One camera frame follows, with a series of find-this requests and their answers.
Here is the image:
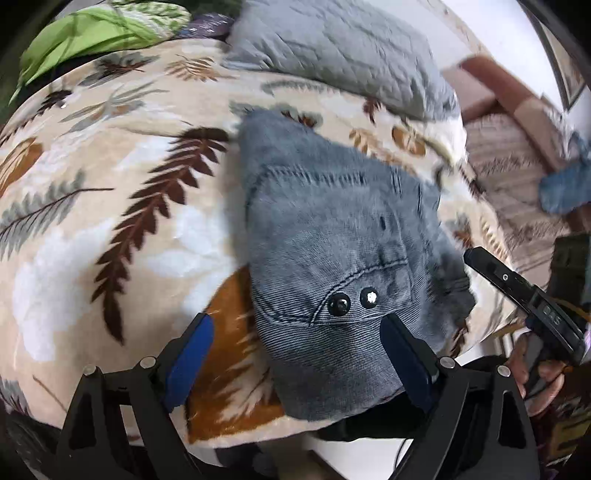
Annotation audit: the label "framed wall picture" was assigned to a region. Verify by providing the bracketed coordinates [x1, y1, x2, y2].
[519, 0, 589, 112]

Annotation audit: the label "beige leaf-print blanket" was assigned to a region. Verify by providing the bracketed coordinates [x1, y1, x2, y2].
[0, 37, 515, 462]

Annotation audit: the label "dark blue cloth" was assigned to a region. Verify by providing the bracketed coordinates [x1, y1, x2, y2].
[178, 13, 236, 41]

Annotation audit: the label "green leaf-print pillow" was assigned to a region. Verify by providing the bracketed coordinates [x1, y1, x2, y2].
[9, 0, 192, 102]

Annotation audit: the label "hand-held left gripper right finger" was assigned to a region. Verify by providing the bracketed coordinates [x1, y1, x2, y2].
[379, 314, 541, 480]

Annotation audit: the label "grey quilted pillow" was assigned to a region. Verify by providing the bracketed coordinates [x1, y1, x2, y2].
[226, 0, 462, 123]

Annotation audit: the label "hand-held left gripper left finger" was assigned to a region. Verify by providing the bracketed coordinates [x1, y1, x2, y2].
[55, 312, 215, 480]

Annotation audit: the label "brown striped bedsheet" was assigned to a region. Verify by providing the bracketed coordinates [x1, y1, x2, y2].
[464, 111, 575, 278]

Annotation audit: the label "person's right forearm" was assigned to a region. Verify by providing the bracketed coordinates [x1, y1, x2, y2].
[531, 364, 591, 480]

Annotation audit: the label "person's right hand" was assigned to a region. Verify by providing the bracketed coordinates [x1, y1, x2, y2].
[505, 332, 568, 416]

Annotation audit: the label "grey denim pants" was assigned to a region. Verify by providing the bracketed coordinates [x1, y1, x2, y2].
[238, 108, 476, 423]

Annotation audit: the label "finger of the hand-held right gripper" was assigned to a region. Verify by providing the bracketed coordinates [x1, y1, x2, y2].
[463, 247, 536, 315]

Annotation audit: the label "blue crumpled cloth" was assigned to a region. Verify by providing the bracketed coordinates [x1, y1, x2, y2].
[538, 131, 591, 215]

